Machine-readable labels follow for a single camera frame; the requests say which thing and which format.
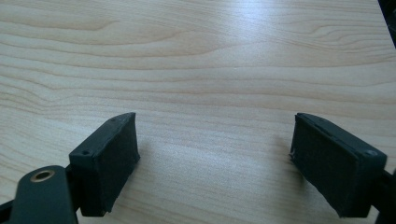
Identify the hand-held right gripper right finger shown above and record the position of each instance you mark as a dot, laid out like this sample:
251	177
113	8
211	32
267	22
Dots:
333	165

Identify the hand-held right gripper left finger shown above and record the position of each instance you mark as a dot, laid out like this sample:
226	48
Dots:
107	165

